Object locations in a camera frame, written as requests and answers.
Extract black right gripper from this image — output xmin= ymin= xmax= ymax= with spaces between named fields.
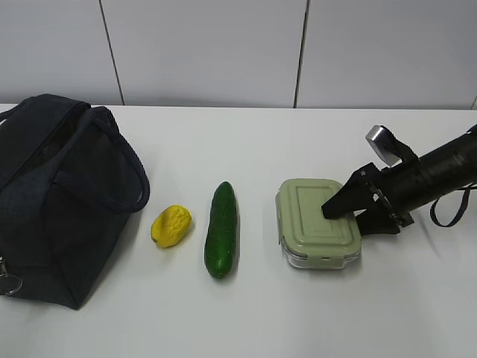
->
xmin=321 ymin=163 xmax=414 ymax=236

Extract green lidded glass container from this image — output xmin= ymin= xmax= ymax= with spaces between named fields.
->
xmin=276 ymin=178 xmax=361 ymax=270

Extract green cucumber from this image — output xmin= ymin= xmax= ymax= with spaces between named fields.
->
xmin=204 ymin=181 xmax=238 ymax=280

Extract yellow wrinkled fruit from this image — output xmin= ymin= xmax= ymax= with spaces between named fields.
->
xmin=151 ymin=205 xmax=192 ymax=248

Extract dark navy lunch bag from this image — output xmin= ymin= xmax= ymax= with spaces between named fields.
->
xmin=1 ymin=94 xmax=150 ymax=310

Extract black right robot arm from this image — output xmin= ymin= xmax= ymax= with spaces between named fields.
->
xmin=322 ymin=125 xmax=476 ymax=236

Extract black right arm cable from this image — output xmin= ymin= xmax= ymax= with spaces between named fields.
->
xmin=429 ymin=182 xmax=477 ymax=227

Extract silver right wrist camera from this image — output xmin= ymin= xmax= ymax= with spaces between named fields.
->
xmin=365 ymin=125 xmax=402 ymax=167

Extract metal zipper pull ring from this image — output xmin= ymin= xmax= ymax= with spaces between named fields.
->
xmin=0 ymin=256 xmax=25 ymax=298

